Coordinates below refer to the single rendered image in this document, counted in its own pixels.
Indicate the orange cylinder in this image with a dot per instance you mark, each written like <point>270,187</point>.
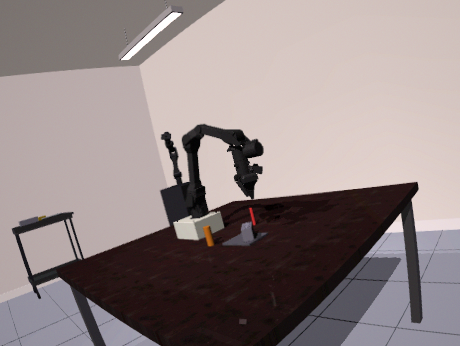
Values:
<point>208,235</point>

